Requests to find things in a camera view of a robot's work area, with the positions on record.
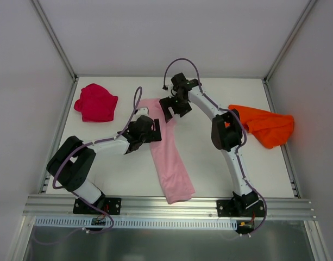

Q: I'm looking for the pink t shirt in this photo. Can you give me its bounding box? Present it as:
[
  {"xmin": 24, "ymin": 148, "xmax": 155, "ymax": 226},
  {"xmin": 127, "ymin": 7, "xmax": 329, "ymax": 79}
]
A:
[{"xmin": 139, "ymin": 98, "xmax": 195, "ymax": 204}]

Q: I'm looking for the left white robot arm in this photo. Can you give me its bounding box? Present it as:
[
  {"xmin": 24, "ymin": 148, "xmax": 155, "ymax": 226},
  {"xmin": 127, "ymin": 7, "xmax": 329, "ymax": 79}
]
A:
[{"xmin": 46, "ymin": 115, "xmax": 162, "ymax": 216}]

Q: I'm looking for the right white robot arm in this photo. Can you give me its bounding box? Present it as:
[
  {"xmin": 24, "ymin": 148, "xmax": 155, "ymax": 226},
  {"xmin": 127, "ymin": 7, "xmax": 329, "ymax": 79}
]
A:
[{"xmin": 159, "ymin": 73, "xmax": 260, "ymax": 217}]

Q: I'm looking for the red t shirt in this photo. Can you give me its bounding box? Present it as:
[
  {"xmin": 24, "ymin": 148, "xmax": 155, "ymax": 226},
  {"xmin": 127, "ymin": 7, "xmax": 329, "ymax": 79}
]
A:
[{"xmin": 73, "ymin": 83, "xmax": 118, "ymax": 122}]

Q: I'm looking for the orange t shirt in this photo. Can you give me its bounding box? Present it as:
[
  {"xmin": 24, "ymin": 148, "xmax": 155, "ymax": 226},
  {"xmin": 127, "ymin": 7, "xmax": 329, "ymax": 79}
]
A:
[{"xmin": 229, "ymin": 104, "xmax": 294, "ymax": 149}]

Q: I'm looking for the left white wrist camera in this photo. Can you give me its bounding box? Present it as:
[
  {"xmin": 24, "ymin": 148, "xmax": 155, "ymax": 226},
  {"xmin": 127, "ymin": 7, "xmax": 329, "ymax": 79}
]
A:
[{"xmin": 135, "ymin": 107, "xmax": 149, "ymax": 118}]

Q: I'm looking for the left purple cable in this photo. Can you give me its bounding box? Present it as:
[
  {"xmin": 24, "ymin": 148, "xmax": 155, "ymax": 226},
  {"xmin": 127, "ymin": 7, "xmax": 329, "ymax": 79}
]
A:
[{"xmin": 52, "ymin": 86, "xmax": 144, "ymax": 236}]

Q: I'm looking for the purple cable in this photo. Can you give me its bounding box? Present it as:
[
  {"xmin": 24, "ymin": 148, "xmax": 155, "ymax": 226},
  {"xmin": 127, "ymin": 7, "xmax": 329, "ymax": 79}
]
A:
[
  {"xmin": 162, "ymin": 58, "xmax": 267, "ymax": 235},
  {"xmin": 52, "ymin": 86, "xmax": 144, "ymax": 236}
]

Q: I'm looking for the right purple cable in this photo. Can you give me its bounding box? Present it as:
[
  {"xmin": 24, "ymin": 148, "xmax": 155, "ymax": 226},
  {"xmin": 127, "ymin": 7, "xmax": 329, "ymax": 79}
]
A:
[{"xmin": 162, "ymin": 58, "xmax": 267, "ymax": 235}]

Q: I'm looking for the left aluminium side rail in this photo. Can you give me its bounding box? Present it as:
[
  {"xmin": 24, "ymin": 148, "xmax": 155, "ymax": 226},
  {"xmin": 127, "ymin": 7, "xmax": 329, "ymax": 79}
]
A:
[{"xmin": 37, "ymin": 76, "xmax": 79, "ymax": 194}]

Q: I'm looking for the aluminium side rail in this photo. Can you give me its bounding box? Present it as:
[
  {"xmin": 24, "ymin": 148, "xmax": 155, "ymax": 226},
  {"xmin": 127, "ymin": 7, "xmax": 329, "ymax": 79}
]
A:
[
  {"xmin": 37, "ymin": 76, "xmax": 79, "ymax": 194},
  {"xmin": 262, "ymin": 79, "xmax": 302, "ymax": 198}
]

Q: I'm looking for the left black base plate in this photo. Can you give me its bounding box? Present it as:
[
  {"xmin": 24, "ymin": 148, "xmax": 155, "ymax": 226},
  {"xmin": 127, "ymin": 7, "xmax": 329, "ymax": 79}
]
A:
[{"xmin": 72, "ymin": 197, "xmax": 122, "ymax": 215}]

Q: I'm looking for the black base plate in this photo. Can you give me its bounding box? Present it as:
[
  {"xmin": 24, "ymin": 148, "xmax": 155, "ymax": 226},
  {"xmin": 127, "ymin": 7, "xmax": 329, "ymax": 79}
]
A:
[
  {"xmin": 216, "ymin": 198, "xmax": 266, "ymax": 218},
  {"xmin": 72, "ymin": 197, "xmax": 122, "ymax": 215}
]

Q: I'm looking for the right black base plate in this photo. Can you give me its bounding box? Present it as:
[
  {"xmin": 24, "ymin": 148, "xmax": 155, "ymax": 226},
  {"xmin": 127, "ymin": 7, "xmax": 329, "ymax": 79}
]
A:
[{"xmin": 216, "ymin": 198, "xmax": 266, "ymax": 218}]

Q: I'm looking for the right aluminium side rail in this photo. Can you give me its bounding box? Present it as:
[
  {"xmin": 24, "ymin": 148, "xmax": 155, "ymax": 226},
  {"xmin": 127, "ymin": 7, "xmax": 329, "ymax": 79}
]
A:
[{"xmin": 262, "ymin": 79, "xmax": 302, "ymax": 198}]

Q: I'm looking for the aluminium front rail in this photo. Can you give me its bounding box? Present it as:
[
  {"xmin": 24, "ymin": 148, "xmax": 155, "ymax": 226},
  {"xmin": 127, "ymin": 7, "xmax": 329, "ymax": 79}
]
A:
[{"xmin": 22, "ymin": 194, "xmax": 317, "ymax": 220}]

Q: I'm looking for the white slotted cable duct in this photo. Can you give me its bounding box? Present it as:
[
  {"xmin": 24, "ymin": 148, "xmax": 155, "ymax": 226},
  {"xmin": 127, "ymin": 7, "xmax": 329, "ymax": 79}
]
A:
[{"xmin": 34, "ymin": 216, "xmax": 237, "ymax": 231}]

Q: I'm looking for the left aluminium frame post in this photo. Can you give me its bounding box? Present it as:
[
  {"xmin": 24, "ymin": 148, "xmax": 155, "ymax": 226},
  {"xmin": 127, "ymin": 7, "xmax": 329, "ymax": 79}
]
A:
[{"xmin": 30, "ymin": 0, "xmax": 77, "ymax": 80}]

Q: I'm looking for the aluminium frame post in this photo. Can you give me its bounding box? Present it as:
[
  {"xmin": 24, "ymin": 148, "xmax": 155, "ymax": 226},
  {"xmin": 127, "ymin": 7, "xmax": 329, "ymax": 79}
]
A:
[
  {"xmin": 30, "ymin": 0, "xmax": 77, "ymax": 80},
  {"xmin": 263, "ymin": 0, "xmax": 318, "ymax": 82}
]

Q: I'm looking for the right aluminium frame post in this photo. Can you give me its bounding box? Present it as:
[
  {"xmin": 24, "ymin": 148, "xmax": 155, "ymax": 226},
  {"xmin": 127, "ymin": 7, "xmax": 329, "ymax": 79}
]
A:
[{"xmin": 263, "ymin": 0, "xmax": 318, "ymax": 82}]

